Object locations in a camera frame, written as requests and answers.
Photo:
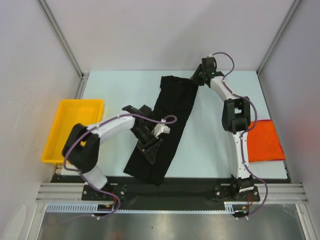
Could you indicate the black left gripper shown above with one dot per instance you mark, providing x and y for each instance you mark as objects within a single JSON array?
[{"x": 150, "y": 149}]

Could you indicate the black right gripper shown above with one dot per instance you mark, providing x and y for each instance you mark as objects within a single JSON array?
[{"x": 195, "y": 77}]

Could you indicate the black t-shirt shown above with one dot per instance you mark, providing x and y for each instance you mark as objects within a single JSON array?
[{"x": 175, "y": 101}]

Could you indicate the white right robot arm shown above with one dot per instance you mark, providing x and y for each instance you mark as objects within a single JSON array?
[{"x": 236, "y": 121}]

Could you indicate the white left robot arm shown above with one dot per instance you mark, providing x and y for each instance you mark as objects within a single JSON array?
[{"x": 83, "y": 143}]

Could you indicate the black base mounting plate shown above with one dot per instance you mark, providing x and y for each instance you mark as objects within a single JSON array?
[{"x": 214, "y": 181}]

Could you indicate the yellow plastic tray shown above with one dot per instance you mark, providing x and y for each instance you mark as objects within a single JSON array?
[{"x": 69, "y": 113}]

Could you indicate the orange folded t-shirt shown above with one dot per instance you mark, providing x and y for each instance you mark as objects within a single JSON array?
[{"x": 252, "y": 144}]

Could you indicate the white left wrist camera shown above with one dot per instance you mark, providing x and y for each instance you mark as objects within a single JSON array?
[{"x": 161, "y": 128}]

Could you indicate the grey slotted cable duct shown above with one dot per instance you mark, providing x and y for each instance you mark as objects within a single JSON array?
[{"x": 106, "y": 208}]

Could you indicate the right aluminium corner post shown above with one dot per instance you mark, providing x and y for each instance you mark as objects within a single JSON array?
[{"x": 279, "y": 34}]

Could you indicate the aluminium corner post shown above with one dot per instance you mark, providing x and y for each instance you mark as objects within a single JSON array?
[
  {"x": 44, "y": 6},
  {"x": 279, "y": 34}
]

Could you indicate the aluminium frame rail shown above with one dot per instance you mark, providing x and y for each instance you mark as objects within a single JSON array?
[{"x": 283, "y": 193}]

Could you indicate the left aluminium corner post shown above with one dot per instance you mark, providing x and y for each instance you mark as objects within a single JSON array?
[{"x": 44, "y": 6}]

